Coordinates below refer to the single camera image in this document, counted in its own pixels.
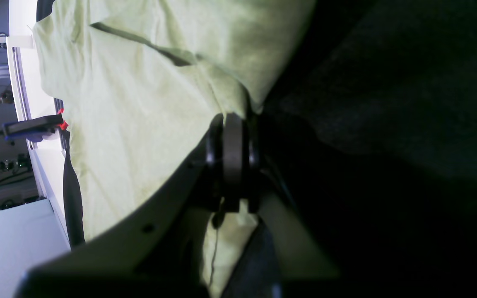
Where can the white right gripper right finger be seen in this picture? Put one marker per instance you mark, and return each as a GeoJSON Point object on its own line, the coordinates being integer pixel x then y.
{"type": "Point", "coordinates": [305, 270]}

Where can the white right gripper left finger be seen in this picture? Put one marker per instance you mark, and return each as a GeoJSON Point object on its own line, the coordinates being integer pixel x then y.
{"type": "Point", "coordinates": [157, 251]}

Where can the light green T-shirt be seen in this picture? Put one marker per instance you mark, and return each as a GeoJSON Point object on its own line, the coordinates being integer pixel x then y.
{"type": "Point", "coordinates": [141, 79]}

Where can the black table cloth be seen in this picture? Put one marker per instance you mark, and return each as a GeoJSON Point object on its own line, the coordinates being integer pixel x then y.
{"type": "Point", "coordinates": [373, 127]}

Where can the white bin left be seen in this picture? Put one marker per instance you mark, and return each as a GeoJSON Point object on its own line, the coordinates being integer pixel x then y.
{"type": "Point", "coordinates": [32, 220]}

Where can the red blue clamp bottom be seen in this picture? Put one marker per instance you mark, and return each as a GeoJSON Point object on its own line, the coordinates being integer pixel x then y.
{"type": "Point", "coordinates": [35, 130]}

